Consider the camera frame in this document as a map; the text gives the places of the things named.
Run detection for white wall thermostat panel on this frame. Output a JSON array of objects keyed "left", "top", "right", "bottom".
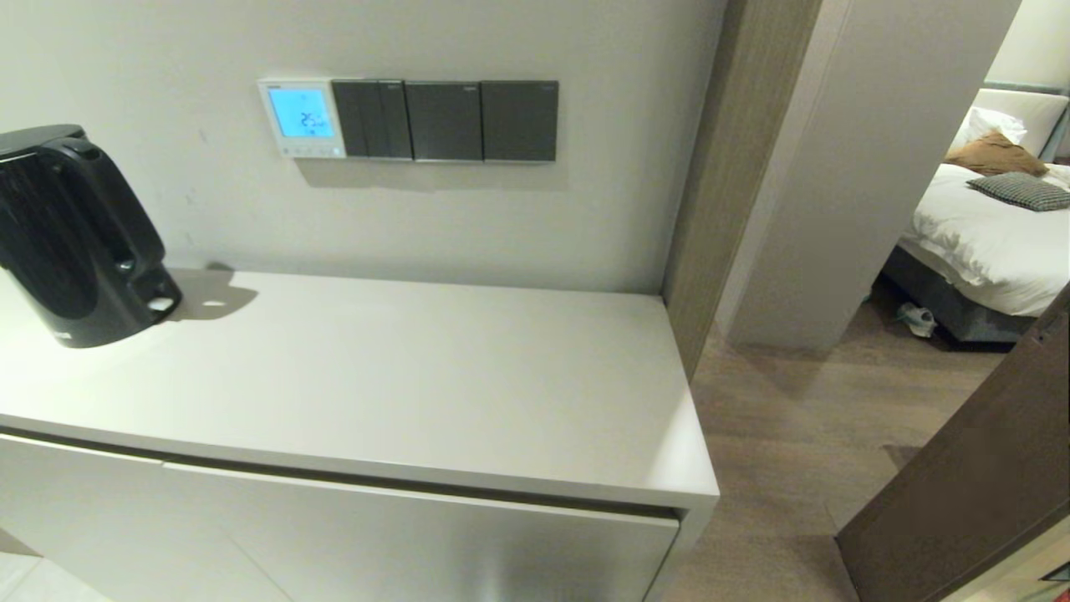
[{"left": 257, "top": 78, "right": 347, "bottom": 160}]

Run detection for white cabinet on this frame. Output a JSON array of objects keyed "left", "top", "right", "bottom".
[{"left": 0, "top": 268, "right": 721, "bottom": 602}]

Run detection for wide white cabinet door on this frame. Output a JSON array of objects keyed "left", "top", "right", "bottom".
[{"left": 163, "top": 462, "right": 680, "bottom": 602}]

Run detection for white slippers on floor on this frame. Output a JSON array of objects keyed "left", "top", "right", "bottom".
[{"left": 897, "top": 301, "right": 938, "bottom": 339}]

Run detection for dark grey bed base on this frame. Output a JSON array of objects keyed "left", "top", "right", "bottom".
[{"left": 882, "top": 245, "right": 1038, "bottom": 345}]

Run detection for black electric kettle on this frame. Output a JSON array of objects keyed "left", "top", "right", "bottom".
[{"left": 0, "top": 125, "right": 183, "bottom": 349}]

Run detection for white bed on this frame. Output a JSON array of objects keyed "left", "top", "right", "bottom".
[{"left": 899, "top": 161, "right": 1070, "bottom": 318}]

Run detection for brown wooden door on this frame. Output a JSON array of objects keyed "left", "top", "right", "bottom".
[{"left": 836, "top": 284, "right": 1070, "bottom": 602}]

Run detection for brown cushion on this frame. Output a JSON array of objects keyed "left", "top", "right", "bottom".
[{"left": 946, "top": 130, "right": 1049, "bottom": 177}]

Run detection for small white pillow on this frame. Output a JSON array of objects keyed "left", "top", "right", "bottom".
[{"left": 951, "top": 107, "right": 1028, "bottom": 152}]

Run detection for narrow white cabinet door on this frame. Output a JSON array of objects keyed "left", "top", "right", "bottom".
[{"left": 0, "top": 433, "right": 293, "bottom": 602}]

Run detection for checkered grey cushion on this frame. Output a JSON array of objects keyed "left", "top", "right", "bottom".
[{"left": 967, "top": 171, "right": 1070, "bottom": 212}]

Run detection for large white pillow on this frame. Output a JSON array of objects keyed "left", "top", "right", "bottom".
[{"left": 972, "top": 88, "right": 1070, "bottom": 160}]

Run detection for wooden door frame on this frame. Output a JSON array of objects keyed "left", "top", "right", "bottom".
[{"left": 662, "top": 0, "right": 824, "bottom": 381}]

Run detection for dark grey multi-rocker wall switch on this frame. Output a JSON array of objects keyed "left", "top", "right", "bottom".
[{"left": 332, "top": 79, "right": 414, "bottom": 161}]

